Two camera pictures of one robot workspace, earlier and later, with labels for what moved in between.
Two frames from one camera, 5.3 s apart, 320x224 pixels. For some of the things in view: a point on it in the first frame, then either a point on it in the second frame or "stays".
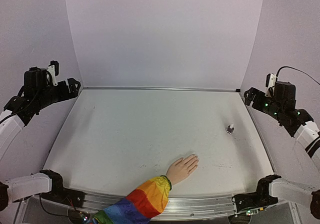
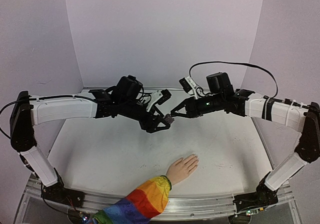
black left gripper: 66,94 to 151,128
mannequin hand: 181,168 stays
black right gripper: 256,100 to 187,108
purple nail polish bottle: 229,130 to 168,118
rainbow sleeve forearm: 144,203 stays
